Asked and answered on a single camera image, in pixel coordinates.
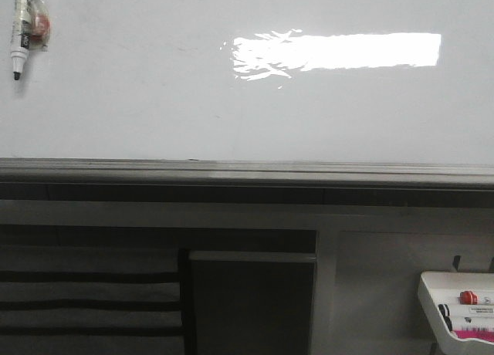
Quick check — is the white black whiteboard marker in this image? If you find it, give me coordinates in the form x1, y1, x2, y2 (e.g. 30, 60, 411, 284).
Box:
10, 0, 51, 81

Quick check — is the white glossy whiteboard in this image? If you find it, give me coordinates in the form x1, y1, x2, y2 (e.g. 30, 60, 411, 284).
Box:
1, 0, 493, 165

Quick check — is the pink whiteboard eraser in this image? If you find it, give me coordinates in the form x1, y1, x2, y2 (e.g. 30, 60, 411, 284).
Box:
452, 330, 494, 342

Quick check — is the dark grey panel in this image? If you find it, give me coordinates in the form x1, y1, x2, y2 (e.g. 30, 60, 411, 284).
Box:
191, 251, 316, 354

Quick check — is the black tray hook left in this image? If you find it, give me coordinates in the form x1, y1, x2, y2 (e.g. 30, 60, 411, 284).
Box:
452, 255, 462, 272

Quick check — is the black striped grey cloth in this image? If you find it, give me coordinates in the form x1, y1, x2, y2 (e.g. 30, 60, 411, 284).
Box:
1, 246, 187, 354

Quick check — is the red capped marker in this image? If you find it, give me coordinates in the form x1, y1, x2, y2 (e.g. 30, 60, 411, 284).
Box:
459, 290, 494, 306

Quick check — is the black capped white marker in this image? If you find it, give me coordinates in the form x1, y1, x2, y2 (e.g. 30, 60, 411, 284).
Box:
438, 304, 493, 333

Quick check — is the white plastic marker tray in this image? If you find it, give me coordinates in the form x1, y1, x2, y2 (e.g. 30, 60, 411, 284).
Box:
418, 271, 493, 354

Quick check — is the grey whiteboard bottom rail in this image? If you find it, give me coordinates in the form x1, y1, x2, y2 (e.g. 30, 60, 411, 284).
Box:
1, 158, 493, 209

